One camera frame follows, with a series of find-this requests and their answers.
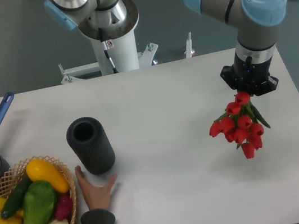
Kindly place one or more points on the dark grey ribbed vase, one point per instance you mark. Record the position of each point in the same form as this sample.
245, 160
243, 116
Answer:
87, 138

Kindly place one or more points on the second grey robot arm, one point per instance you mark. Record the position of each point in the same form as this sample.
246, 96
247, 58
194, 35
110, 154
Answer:
99, 13

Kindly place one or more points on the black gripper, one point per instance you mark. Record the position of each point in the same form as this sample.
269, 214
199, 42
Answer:
255, 80

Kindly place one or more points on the green leafy lettuce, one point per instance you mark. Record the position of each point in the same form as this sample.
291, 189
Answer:
39, 202

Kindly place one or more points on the woven wicker basket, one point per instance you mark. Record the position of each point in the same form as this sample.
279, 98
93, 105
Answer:
14, 175

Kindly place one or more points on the dark green cucumber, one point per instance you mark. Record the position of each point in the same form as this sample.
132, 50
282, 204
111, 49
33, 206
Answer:
15, 200

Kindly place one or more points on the purple red onion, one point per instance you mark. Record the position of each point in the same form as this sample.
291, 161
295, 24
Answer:
64, 207

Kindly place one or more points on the red tulip bouquet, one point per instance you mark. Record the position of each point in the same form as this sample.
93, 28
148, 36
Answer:
241, 123

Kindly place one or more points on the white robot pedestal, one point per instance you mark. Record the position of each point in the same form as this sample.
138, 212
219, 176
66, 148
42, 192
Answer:
115, 48

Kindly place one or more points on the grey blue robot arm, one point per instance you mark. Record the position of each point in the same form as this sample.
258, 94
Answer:
258, 23

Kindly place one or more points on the yellow squash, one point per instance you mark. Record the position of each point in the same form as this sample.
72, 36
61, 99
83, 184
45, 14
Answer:
39, 169

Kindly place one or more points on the bare human hand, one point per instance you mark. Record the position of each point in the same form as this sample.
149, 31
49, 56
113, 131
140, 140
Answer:
95, 197

